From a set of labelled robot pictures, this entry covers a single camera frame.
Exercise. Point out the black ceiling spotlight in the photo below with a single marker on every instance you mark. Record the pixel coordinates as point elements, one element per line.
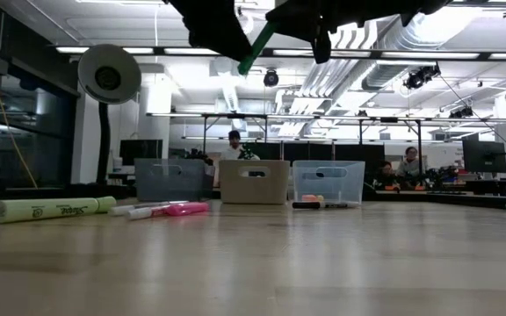
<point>461,113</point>
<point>420,78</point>

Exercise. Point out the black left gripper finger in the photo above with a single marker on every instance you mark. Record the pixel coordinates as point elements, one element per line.
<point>231,41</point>

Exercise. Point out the thin pink highlighter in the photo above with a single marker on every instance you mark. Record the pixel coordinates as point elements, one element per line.
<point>182,209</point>

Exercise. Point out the beige plastic bin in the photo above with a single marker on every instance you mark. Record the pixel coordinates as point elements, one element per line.
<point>253,191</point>

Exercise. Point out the black monitor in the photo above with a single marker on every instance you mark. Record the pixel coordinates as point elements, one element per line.
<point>141,151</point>
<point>360,153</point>
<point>268,150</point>
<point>308,151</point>
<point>483,155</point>

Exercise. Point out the light green Sharpie highlighter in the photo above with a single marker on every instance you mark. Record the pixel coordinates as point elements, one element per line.
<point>46,210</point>

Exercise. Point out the clear plastic bin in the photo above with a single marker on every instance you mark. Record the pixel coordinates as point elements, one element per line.
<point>341,184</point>

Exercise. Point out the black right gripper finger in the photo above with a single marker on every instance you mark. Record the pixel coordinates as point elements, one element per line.
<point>322,44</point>

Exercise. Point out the person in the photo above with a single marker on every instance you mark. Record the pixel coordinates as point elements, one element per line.
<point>234,149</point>
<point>385,175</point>
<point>410,164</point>

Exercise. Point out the silver ventilation duct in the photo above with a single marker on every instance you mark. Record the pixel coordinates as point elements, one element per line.
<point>389,72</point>

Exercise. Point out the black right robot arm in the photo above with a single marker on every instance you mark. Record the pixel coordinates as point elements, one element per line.
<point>433,5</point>

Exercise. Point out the black hanging dome camera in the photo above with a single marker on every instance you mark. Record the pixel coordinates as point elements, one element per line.
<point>271,79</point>

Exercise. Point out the black ceiling light rail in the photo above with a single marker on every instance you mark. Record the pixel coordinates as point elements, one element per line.
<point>433,55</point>

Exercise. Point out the magenta Expo marker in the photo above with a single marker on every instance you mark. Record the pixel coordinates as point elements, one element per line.
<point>123,210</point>

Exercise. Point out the black metal rack frame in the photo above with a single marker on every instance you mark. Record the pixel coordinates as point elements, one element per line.
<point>419,149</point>

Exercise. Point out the black Expo marker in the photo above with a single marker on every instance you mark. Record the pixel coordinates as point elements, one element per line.
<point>305,205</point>

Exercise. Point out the dark grey plastic bin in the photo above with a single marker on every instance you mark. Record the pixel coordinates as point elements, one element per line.
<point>169,182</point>

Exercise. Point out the thin orange highlighter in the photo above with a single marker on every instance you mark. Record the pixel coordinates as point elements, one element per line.
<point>312,198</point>

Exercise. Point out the black aluminium table frame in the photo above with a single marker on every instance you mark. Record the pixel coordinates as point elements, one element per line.
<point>455,198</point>

